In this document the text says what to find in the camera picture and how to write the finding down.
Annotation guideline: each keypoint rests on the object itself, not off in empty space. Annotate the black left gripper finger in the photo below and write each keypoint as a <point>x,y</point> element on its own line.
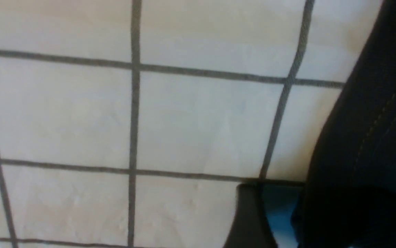
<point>250,228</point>

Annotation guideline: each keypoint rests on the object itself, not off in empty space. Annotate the gray long-sleeve top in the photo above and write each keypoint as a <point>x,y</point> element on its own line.
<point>349,199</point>

